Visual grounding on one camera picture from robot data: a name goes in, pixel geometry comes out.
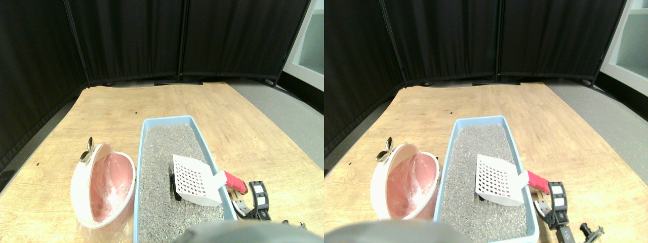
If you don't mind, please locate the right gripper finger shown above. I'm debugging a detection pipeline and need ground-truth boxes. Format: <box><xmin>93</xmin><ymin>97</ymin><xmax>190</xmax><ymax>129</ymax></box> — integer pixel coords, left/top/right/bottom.
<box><xmin>533</xmin><ymin>199</ymin><xmax>560</xmax><ymax>224</ymax></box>
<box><xmin>231</xmin><ymin>199</ymin><xmax>260</xmax><ymax>220</ymax></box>
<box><xmin>249</xmin><ymin>180</ymin><xmax>272</xmax><ymax>221</ymax></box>
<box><xmin>548</xmin><ymin>181</ymin><xmax>570</xmax><ymax>226</ymax></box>

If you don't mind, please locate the white scoop with red handle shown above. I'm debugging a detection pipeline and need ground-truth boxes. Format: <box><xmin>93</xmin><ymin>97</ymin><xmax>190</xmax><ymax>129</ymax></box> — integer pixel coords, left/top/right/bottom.
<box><xmin>475</xmin><ymin>154</ymin><xmax>550</xmax><ymax>208</ymax></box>
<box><xmin>171</xmin><ymin>154</ymin><xmax>248</xmax><ymax>208</ymax></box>

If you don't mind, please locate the blue litter tray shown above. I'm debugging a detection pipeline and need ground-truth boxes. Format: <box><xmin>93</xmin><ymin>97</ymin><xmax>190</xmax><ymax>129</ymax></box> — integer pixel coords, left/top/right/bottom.
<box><xmin>133</xmin><ymin>115</ymin><xmax>238</xmax><ymax>243</ymax></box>
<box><xmin>433</xmin><ymin>115</ymin><xmax>540</xmax><ymax>243</ymax></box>

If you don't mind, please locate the white bin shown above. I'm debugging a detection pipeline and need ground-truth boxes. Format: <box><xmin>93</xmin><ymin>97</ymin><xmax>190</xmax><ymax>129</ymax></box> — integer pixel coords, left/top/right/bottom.
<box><xmin>70</xmin><ymin>137</ymin><xmax>137</xmax><ymax>230</ymax></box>
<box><xmin>371</xmin><ymin>137</ymin><xmax>441</xmax><ymax>221</ymax></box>

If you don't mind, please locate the black curtain stand foot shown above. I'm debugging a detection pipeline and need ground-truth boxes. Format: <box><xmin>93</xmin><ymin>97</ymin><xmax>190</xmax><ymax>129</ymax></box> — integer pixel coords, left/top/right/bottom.
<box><xmin>472</xmin><ymin>77</ymin><xmax>522</xmax><ymax>86</ymax></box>
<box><xmin>154</xmin><ymin>77</ymin><xmax>204</xmax><ymax>86</ymax></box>

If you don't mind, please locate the black curtain stand pole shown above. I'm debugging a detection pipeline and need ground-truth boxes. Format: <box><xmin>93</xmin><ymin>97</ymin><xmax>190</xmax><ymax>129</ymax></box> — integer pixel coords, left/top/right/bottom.
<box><xmin>495</xmin><ymin>0</ymin><xmax>506</xmax><ymax>82</ymax></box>
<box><xmin>273</xmin><ymin>0</ymin><xmax>312</xmax><ymax>86</ymax></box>
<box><xmin>62</xmin><ymin>0</ymin><xmax>91</xmax><ymax>87</ymax></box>
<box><xmin>378</xmin><ymin>0</ymin><xmax>407</xmax><ymax>87</ymax></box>
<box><xmin>178</xmin><ymin>0</ymin><xmax>189</xmax><ymax>82</ymax></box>

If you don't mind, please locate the white shelf unit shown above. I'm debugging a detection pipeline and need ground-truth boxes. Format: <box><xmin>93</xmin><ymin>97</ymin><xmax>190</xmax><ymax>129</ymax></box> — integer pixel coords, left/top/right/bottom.
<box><xmin>599</xmin><ymin>0</ymin><xmax>648</xmax><ymax>97</ymax></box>
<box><xmin>282</xmin><ymin>0</ymin><xmax>324</xmax><ymax>92</ymax></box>

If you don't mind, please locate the black bracket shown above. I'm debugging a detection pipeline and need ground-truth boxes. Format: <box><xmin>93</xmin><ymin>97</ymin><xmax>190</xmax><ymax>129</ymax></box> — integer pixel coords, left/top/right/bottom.
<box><xmin>579</xmin><ymin>222</ymin><xmax>605</xmax><ymax>241</ymax></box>

